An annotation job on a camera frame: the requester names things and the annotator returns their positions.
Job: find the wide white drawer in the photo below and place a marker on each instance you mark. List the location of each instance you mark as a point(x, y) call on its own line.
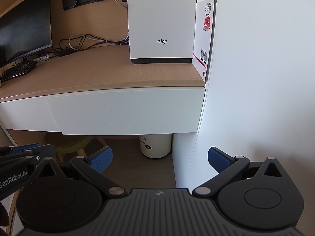
point(128, 110)

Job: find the yellow-green wooden stool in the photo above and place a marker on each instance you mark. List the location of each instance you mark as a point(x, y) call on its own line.
point(66, 142)

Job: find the black keyboard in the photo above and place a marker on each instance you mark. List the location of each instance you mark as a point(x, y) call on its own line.
point(17, 70)

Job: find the white computer case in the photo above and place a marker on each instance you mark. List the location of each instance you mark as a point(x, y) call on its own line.
point(162, 19)

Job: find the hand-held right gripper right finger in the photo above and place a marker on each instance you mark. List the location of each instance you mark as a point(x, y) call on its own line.
point(219, 159)

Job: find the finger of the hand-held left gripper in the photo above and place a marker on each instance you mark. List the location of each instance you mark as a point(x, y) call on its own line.
point(21, 149)
point(43, 152)

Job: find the white trash bin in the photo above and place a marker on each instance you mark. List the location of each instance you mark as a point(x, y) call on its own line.
point(155, 146)

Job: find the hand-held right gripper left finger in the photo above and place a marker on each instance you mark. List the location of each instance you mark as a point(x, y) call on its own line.
point(101, 161)

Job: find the person's left forearm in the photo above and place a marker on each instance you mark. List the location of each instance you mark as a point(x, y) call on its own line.
point(3, 213)

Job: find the black computer monitor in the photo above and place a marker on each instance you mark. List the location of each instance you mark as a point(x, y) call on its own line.
point(24, 29)

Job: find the white power adapter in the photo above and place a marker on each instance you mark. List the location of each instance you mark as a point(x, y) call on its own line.
point(45, 57)

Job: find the white red printed card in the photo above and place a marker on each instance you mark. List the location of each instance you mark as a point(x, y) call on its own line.
point(204, 41)

